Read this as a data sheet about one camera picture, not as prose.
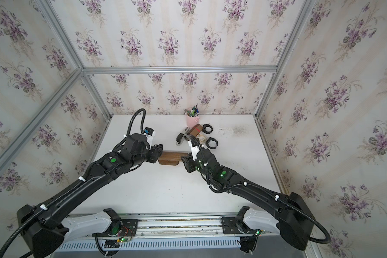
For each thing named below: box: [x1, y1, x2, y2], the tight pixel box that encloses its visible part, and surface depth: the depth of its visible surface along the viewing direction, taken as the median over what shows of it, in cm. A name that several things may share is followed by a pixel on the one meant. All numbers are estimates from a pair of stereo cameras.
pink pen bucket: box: [185, 114, 200, 128], surface depth 110 cm
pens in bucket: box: [182, 103, 200, 118], surface depth 109 cm
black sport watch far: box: [202, 123, 214, 135], surface depth 113 cm
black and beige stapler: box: [175, 126, 190, 146], surface depth 106 cm
